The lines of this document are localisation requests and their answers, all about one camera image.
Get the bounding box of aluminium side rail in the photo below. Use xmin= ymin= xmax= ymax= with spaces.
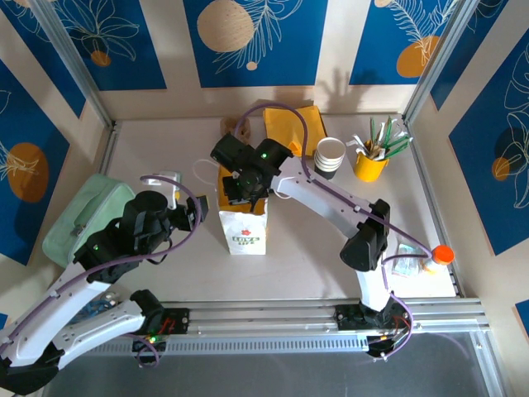
xmin=97 ymin=119 xmax=122 ymax=175
xmin=407 ymin=117 xmax=466 ymax=299

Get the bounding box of yellow holder cup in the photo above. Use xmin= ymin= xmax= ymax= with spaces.
xmin=355 ymin=148 xmax=390 ymax=183

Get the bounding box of blue cable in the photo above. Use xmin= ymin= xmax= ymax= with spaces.
xmin=76 ymin=301 xmax=108 ymax=322

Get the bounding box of flower-print paper takeout bag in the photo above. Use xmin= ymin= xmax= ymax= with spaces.
xmin=193 ymin=159 xmax=295 ymax=256

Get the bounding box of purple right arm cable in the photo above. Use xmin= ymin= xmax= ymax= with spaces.
xmin=233 ymin=103 xmax=435 ymax=365

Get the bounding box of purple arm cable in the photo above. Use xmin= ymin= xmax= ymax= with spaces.
xmin=0 ymin=175 xmax=203 ymax=369
xmin=233 ymin=103 xmax=435 ymax=365

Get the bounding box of slotted grey cable duct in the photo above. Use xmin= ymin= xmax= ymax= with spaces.
xmin=51 ymin=337 xmax=371 ymax=357

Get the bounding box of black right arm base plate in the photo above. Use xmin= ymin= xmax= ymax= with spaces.
xmin=333 ymin=304 xmax=414 ymax=332

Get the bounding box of aluminium front rail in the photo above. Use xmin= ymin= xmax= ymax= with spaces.
xmin=35 ymin=298 xmax=491 ymax=339

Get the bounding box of stack of paper cups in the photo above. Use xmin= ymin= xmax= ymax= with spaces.
xmin=312 ymin=137 xmax=347 ymax=181

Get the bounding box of aluminium corner post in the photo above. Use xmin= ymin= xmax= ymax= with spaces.
xmin=31 ymin=0 xmax=116 ymax=130
xmin=403 ymin=0 xmax=476 ymax=125

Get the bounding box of light green zip case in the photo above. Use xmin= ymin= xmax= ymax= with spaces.
xmin=42 ymin=173 xmax=137 ymax=269

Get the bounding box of orange-capped plastic bottle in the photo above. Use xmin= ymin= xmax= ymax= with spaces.
xmin=422 ymin=243 xmax=456 ymax=277

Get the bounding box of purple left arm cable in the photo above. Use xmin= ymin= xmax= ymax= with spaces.
xmin=0 ymin=175 xmax=203 ymax=369

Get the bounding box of stack of yellow napkins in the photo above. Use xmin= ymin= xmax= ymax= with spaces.
xmin=263 ymin=104 xmax=328 ymax=153

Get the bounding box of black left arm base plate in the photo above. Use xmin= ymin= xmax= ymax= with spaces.
xmin=131 ymin=308 xmax=191 ymax=336

